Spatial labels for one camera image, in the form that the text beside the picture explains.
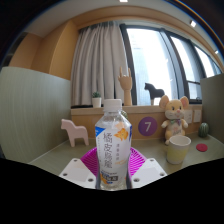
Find flat round red coaster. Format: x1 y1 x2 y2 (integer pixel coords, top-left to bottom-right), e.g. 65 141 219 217
195 143 209 153

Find ceiling strip lights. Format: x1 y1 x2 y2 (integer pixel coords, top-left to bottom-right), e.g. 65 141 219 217
118 0 221 55

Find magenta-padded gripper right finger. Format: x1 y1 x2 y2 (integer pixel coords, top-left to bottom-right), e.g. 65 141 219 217
128 147 168 190

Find black horse figure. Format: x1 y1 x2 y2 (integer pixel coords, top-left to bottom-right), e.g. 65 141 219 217
143 82 166 106

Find wooden desk back ledge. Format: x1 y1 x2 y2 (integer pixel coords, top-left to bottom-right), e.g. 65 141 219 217
70 104 204 141

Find grey-green desk partition panel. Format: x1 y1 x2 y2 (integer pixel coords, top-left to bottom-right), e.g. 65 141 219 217
199 73 224 136
0 66 72 164

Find dark-framed window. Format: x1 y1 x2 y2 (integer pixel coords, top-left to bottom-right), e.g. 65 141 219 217
119 23 223 106

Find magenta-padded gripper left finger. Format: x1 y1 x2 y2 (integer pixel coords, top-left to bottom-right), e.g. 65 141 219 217
58 147 100 190

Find small potted plant white pot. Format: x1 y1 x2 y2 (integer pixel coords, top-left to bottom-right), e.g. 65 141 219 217
91 91 103 109

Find pale yellow paper cup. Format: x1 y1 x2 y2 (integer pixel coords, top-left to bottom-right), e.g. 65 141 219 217
166 134 192 165

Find clear plastic drink bottle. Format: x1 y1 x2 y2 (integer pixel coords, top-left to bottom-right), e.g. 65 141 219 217
94 98 133 191

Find beige plush mouse toy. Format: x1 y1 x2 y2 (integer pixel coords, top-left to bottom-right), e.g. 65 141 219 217
158 94 190 146

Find small round green cactus ornament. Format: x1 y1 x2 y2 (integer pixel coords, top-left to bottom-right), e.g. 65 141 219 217
198 122 210 139

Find pink wooden horse figure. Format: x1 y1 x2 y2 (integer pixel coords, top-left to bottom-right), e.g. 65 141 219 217
60 118 90 148

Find grey pleated curtain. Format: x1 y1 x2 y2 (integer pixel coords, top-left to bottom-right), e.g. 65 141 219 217
70 21 130 107

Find white wall power outlet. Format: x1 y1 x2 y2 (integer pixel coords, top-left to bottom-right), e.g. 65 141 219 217
193 109 203 123
184 110 194 124

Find round purple number sign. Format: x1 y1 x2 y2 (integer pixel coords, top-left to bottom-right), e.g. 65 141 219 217
137 116 158 137

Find wooden hand model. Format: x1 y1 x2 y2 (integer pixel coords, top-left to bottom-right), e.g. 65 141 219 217
117 66 133 107

